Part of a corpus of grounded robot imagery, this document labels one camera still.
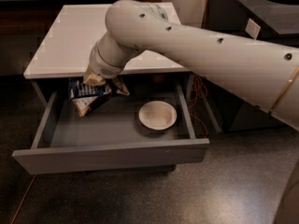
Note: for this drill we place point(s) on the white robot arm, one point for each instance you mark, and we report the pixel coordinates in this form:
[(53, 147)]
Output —
[(260, 73)]

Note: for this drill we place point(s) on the blue rxbar blueberry bar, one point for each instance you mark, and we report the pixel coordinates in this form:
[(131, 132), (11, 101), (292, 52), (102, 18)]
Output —
[(77, 89)]

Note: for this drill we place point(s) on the white label on bin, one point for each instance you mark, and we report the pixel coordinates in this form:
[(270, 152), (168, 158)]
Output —
[(252, 28)]

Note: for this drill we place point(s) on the black bin with round hole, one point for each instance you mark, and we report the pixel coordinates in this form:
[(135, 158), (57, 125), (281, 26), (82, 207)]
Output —
[(275, 21)]

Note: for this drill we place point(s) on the grey drawer cabinet white top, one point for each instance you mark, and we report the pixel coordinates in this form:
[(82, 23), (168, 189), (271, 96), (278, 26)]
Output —
[(65, 51)]

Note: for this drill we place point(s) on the grey top drawer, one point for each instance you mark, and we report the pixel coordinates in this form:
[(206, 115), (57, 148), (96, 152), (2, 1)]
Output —
[(112, 137)]

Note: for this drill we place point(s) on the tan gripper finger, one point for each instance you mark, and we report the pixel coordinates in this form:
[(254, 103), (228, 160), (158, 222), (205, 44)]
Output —
[(92, 79), (120, 87)]

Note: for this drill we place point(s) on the white bowl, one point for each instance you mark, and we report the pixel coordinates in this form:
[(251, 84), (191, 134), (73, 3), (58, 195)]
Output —
[(157, 115)]

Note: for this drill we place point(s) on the brown and white snack bag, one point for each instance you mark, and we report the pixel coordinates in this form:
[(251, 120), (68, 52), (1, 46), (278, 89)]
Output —
[(84, 105)]

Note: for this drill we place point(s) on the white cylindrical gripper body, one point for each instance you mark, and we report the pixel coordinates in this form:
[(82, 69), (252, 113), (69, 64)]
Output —
[(101, 66)]

